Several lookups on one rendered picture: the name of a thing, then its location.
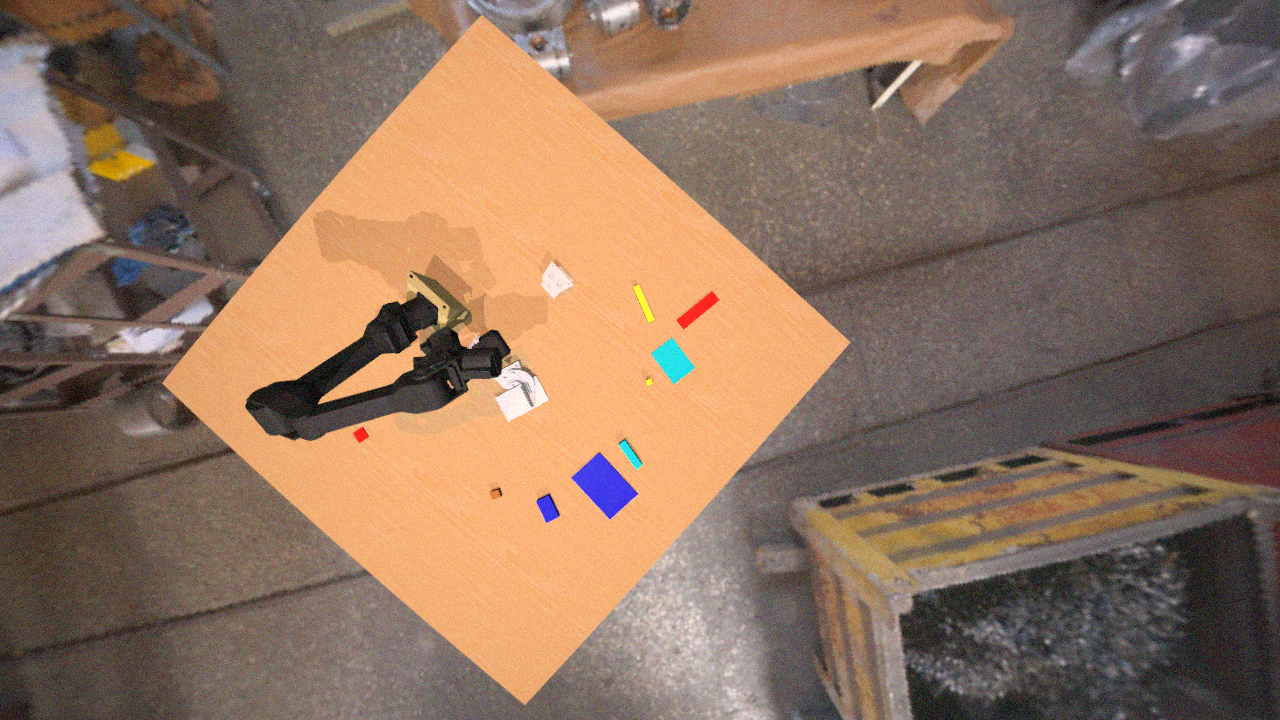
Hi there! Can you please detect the cyan rectangular plate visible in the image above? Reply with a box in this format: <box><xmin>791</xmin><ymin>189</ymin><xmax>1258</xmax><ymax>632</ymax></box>
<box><xmin>652</xmin><ymin>338</ymin><xmax>695</xmax><ymax>383</ymax></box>

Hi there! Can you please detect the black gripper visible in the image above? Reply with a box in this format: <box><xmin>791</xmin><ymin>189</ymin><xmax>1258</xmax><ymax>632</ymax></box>
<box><xmin>451</xmin><ymin>329</ymin><xmax>509</xmax><ymax>359</ymax></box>

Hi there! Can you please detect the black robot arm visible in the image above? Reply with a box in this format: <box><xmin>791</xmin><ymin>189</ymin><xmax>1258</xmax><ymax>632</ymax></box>
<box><xmin>244</xmin><ymin>292</ymin><xmax>503</xmax><ymax>441</ymax></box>

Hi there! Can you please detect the cyan flat bar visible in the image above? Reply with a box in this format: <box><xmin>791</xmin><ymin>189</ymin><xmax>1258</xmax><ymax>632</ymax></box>
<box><xmin>620</xmin><ymin>439</ymin><xmax>643</xmax><ymax>470</ymax></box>

